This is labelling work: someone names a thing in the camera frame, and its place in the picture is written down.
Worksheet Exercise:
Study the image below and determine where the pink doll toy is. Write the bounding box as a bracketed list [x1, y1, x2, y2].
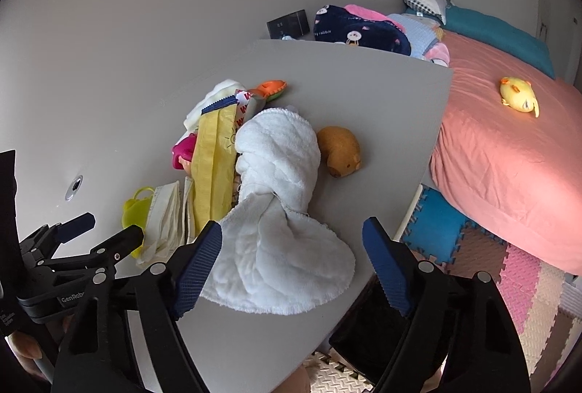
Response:
[172, 133, 197, 172]

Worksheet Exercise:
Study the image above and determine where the yellow plush chick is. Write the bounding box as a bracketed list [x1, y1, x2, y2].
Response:
[499, 77, 539, 118]

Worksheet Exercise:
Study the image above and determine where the pink folded blanket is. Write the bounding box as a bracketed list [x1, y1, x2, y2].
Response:
[344, 4, 406, 33]

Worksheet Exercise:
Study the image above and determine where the metal desk grommet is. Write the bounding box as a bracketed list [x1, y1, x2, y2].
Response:
[65, 174, 84, 202]

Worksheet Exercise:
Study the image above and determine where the yellow green plastic toy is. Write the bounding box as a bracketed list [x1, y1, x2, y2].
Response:
[121, 186, 155, 234]

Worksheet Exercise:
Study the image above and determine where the colourful foam floor mat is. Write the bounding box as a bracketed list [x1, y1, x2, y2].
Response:
[304, 186, 581, 392]

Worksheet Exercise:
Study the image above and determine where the pink bed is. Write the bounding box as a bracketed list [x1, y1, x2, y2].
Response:
[429, 31, 581, 275]

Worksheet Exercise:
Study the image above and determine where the white quilted towel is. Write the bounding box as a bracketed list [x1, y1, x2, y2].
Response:
[201, 108, 356, 315]

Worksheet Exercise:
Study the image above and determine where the yellow cloth strip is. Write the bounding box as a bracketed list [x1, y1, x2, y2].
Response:
[190, 95, 237, 235]

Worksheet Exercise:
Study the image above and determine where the navy cartoon blanket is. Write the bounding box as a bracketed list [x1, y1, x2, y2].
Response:
[314, 5, 411, 56]

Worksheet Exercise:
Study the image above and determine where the white folded cloth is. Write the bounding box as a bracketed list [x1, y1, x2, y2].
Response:
[183, 80, 247, 133]

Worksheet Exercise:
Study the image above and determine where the black wall switch panel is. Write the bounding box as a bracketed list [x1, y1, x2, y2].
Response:
[266, 9, 311, 39]

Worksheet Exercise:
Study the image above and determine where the cream paper bag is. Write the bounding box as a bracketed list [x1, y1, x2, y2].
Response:
[136, 176, 194, 269]

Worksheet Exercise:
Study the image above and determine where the brown plush toy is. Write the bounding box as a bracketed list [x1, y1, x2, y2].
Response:
[317, 126, 362, 178]

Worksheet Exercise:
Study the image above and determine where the light blue folded blanket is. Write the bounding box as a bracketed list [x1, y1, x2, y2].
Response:
[388, 13, 441, 59]

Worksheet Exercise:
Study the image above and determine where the teal pillow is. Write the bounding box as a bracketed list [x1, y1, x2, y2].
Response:
[444, 6, 555, 80]

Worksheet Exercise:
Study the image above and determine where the orange toy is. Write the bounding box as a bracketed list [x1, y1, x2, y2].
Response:
[250, 80, 287, 102]

